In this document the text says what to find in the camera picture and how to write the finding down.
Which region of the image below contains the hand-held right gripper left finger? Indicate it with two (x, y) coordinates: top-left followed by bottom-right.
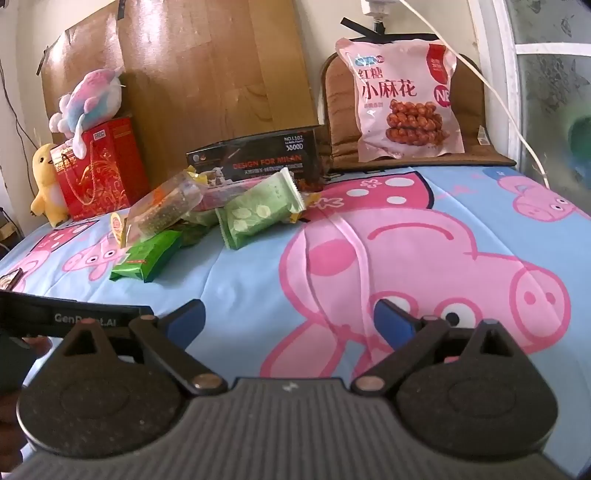
(55, 299), (228, 397)

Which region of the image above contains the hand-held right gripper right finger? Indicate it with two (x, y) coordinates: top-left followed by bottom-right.
(351, 299), (523, 397)

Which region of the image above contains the bright green snack packet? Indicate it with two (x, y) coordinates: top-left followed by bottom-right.
(109, 229), (183, 283)

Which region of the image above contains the person's left hand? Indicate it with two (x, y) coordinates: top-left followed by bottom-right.
(21, 336), (52, 358)

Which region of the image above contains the cartoon pig printed bedsheet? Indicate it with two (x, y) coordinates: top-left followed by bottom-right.
(0, 165), (591, 480)

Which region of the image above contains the dark green snack packet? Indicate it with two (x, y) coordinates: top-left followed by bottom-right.
(178, 222), (211, 247)

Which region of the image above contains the clear seed bar packet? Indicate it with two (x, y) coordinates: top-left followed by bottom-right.
(111, 170), (204, 245)

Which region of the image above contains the pink snack packet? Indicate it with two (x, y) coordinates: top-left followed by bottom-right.
(191, 182), (259, 227)

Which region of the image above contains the yellow plush duck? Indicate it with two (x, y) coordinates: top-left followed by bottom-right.
(30, 143), (70, 228)

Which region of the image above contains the light green cucumber packet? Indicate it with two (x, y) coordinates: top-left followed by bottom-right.
(215, 167), (305, 250)

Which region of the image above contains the yellow snack wrapper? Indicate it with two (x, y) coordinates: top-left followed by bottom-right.
(288, 191), (321, 224)

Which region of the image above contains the red gift bag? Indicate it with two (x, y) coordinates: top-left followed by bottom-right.
(51, 117), (151, 220)

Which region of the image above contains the black printed cardboard box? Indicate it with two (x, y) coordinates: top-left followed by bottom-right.
(186, 124), (331, 195)

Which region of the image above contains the brown seat cushion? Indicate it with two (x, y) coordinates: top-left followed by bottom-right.
(321, 51), (517, 171)

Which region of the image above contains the pink and blue plush toy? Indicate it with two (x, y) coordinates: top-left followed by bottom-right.
(50, 66), (125, 160)

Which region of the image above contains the large pink snack bag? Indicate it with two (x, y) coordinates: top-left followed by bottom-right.
(335, 37), (465, 162)

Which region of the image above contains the dark wooden panel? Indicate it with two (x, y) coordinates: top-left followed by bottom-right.
(39, 10), (127, 144)

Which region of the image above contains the frosted window pane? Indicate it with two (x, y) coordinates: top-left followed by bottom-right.
(508, 0), (591, 217)

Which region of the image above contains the white cable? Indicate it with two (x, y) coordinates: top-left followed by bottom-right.
(399, 0), (551, 190)

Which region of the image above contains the white window frame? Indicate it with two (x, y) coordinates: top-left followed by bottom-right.
(475, 0), (591, 185)

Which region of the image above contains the black strap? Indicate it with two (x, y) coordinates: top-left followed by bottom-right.
(341, 17), (439, 42)

